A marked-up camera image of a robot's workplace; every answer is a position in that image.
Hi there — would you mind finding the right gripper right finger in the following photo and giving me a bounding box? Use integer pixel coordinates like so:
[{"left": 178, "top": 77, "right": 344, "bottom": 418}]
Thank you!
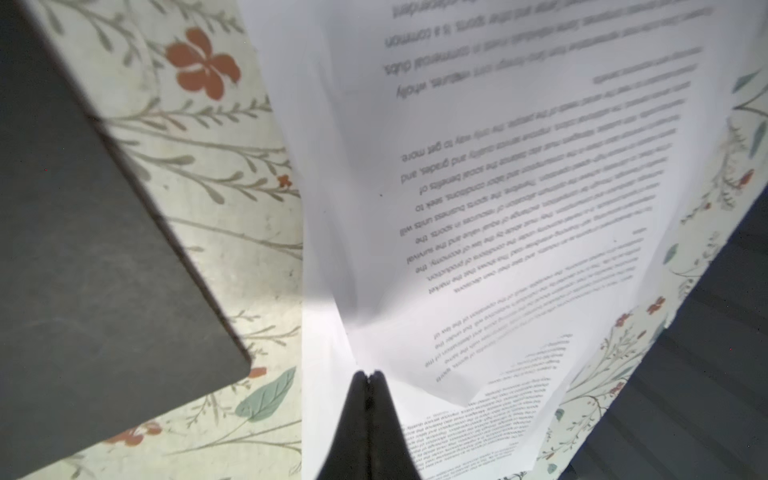
[{"left": 368, "top": 371, "right": 421, "bottom": 480}]

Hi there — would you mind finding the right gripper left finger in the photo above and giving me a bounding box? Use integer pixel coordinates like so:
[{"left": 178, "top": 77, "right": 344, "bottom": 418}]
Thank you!
[{"left": 317, "top": 372, "right": 369, "bottom": 480}]

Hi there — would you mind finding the orange folder black inside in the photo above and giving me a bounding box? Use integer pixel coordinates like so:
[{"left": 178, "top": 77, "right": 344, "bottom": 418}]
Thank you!
[{"left": 1, "top": 1, "right": 250, "bottom": 479}]

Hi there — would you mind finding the printed paper sheet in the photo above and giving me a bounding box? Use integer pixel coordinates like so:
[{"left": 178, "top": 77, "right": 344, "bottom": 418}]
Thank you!
[
  {"left": 240, "top": 1, "right": 767, "bottom": 405},
  {"left": 301, "top": 297, "right": 576, "bottom": 479}
]

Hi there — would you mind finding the floral table mat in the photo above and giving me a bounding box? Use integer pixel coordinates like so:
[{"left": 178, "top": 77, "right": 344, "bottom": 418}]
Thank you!
[{"left": 20, "top": 0, "right": 768, "bottom": 480}]

